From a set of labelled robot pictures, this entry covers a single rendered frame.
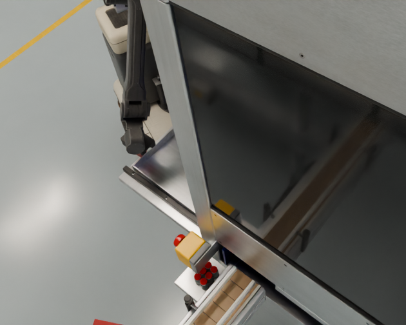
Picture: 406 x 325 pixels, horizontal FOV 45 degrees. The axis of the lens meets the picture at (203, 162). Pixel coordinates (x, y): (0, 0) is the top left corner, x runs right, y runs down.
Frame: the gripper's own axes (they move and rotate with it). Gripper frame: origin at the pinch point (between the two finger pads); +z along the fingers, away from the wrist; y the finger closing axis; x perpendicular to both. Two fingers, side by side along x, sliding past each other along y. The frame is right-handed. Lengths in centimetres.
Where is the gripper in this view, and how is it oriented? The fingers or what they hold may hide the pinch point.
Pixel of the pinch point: (143, 155)
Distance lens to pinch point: 166.5
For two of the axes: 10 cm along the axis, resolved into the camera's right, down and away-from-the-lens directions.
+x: 6.5, -6.7, 3.7
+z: 1.0, 5.5, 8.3
